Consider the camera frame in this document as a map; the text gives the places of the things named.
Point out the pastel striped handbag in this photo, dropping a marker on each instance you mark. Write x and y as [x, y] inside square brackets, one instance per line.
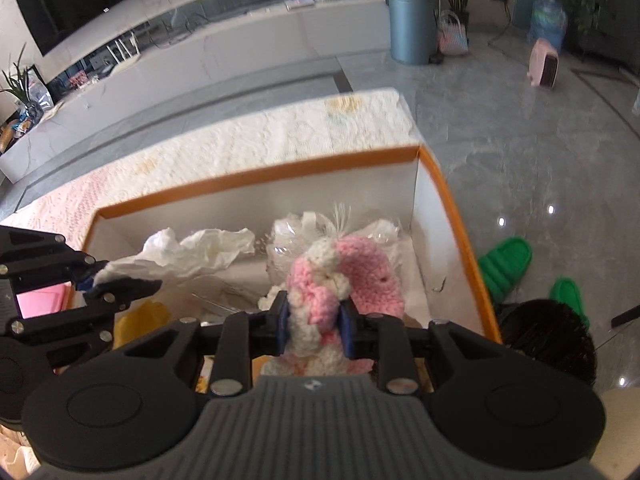
[452, 39]

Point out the green slipper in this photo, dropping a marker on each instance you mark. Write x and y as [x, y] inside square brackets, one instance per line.
[566, 291]
[504, 266]

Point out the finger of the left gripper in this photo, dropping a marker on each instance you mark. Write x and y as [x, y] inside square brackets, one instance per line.
[120, 294]
[31, 257]

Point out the pink white crochet doll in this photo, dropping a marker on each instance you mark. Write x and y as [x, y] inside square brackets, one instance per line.
[335, 299]

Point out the white wifi router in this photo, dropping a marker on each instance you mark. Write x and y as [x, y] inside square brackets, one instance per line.
[124, 49]

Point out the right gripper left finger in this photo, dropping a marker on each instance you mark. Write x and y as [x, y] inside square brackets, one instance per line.
[240, 339]

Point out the orange cardboard box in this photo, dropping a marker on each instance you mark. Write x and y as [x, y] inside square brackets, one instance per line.
[440, 278]

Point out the white plastic bag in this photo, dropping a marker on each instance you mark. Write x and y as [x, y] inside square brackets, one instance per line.
[164, 258]

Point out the white TV console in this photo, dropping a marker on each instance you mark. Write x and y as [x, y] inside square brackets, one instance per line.
[256, 41]

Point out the blue-grey trash bin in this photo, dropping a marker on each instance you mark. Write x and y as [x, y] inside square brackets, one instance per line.
[413, 30]

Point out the yellow white cloth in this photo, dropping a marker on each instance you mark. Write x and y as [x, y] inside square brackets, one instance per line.
[137, 323]

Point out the water jug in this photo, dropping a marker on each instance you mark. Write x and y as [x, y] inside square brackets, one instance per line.
[548, 22]

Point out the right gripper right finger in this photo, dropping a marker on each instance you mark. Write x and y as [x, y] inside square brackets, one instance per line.
[384, 340]

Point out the lace tablecloth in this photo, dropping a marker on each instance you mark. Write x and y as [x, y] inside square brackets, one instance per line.
[347, 428]

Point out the translucent mesh bag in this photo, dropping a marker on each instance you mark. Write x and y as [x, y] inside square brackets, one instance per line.
[292, 235]

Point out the small plant in vase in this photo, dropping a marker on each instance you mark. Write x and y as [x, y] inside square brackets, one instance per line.
[17, 85]

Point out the pink space heater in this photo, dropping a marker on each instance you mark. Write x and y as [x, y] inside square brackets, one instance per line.
[543, 64]

